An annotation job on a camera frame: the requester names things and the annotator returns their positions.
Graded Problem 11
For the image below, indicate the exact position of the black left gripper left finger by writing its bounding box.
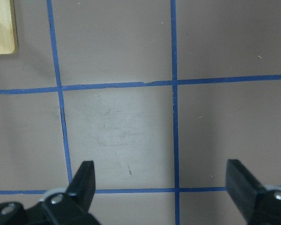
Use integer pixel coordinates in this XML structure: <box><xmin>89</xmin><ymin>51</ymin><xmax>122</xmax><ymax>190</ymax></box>
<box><xmin>41</xmin><ymin>161</ymin><xmax>100</xmax><ymax>225</ymax></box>

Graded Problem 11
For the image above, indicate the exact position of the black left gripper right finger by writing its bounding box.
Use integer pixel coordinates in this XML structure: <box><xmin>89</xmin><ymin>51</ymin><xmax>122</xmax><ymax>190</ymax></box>
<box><xmin>225</xmin><ymin>159</ymin><xmax>281</xmax><ymax>225</ymax></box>

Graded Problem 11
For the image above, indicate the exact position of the wooden cup rack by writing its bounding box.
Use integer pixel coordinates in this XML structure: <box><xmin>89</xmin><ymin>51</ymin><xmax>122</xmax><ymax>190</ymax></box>
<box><xmin>0</xmin><ymin>0</ymin><xmax>18</xmax><ymax>55</ymax></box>

